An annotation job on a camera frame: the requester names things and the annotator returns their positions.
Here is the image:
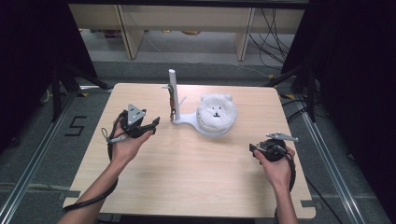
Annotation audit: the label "person's right hand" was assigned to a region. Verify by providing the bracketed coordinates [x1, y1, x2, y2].
[253, 146, 297, 191]

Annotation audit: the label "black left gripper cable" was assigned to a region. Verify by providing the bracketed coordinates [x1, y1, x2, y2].
[62, 111, 129, 214]

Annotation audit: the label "white floor cable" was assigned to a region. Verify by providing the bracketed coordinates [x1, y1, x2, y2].
[229, 61, 273, 79]

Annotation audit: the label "black curtain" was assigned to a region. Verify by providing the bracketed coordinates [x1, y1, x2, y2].
[0, 0, 98, 154]
[280, 0, 396, 216]

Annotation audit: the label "white stand with pole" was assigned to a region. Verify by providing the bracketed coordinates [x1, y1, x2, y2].
[161, 68, 239, 139]

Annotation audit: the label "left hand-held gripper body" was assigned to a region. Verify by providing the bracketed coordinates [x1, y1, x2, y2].
[119, 104, 154, 140]

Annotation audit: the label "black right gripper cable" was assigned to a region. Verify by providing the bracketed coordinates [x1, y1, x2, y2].
[274, 144, 298, 224]

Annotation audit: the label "person's left hand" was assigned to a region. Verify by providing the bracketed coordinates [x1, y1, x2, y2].
[109, 124, 155, 168]

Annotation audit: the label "aluminium floor rail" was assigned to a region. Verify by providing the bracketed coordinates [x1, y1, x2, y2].
[0, 90, 79, 224]
[291, 92, 368, 224]

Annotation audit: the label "black hanging cables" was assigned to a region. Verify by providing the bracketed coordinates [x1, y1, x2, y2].
[247, 7, 296, 71]

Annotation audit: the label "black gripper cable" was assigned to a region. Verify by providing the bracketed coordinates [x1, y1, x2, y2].
[62, 111, 129, 214]
[274, 144, 298, 224]

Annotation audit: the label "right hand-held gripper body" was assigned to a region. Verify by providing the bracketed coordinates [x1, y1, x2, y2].
[252, 132, 300, 163]

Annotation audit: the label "grey cable plug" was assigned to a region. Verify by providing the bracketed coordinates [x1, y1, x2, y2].
[101, 126, 128, 145]

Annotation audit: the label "black metal stand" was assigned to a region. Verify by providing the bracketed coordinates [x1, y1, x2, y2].
[263, 60, 319, 123]
[50, 61, 112, 123]

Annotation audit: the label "white plush bear head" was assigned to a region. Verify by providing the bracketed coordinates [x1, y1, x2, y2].
[196, 92, 239, 132]

